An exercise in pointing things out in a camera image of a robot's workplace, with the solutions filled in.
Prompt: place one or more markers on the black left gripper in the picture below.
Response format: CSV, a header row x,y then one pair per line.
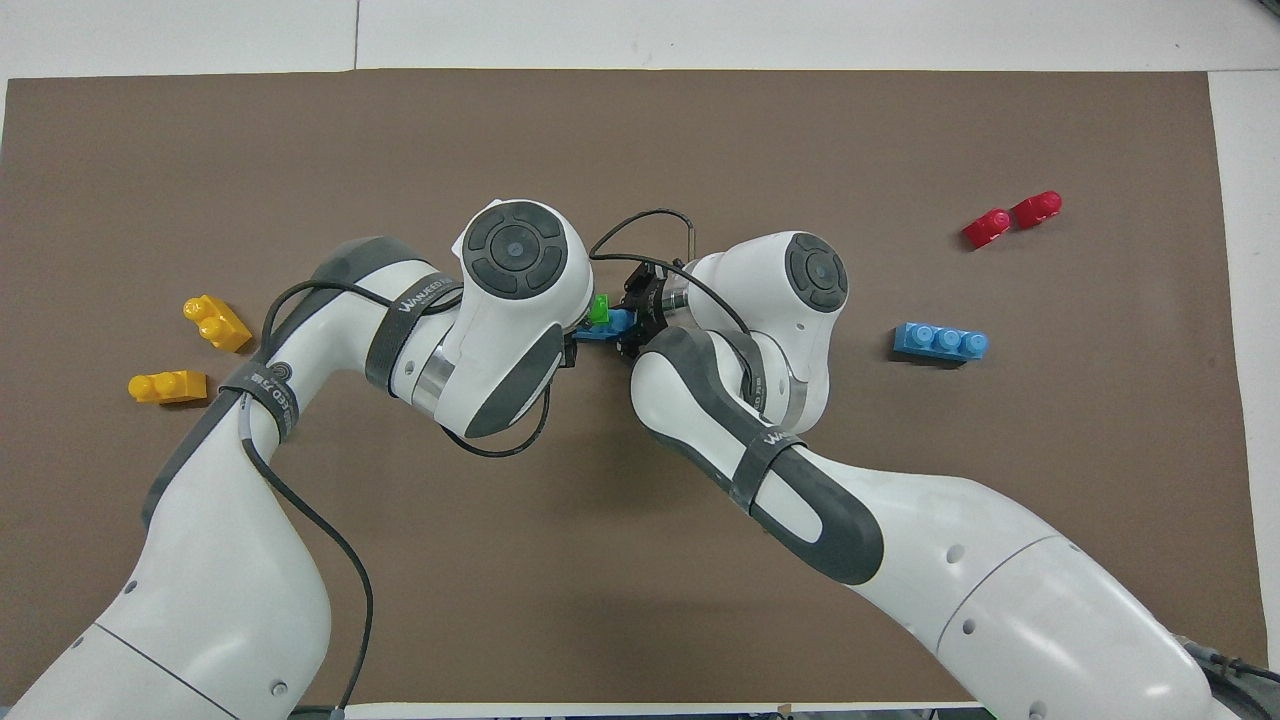
x,y
572,352

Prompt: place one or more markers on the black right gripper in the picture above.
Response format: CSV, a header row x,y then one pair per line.
x,y
652,300

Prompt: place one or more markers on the blue three-stud toy brick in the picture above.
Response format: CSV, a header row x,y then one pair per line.
x,y
612,322
940,342

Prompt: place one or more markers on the green two-stud toy brick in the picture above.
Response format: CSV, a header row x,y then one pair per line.
x,y
600,308

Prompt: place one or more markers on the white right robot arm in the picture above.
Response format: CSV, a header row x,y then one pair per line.
x,y
1000,570

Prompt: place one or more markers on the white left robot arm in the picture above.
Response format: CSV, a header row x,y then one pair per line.
x,y
220,560

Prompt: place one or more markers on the brown table mat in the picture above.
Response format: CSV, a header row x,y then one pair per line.
x,y
700,150

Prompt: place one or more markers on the yellow two-stud toy brick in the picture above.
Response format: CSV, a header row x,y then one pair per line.
x,y
168,387
220,325

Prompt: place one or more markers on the red one-stud toy brick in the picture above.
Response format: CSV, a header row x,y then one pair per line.
x,y
1036,210
987,230

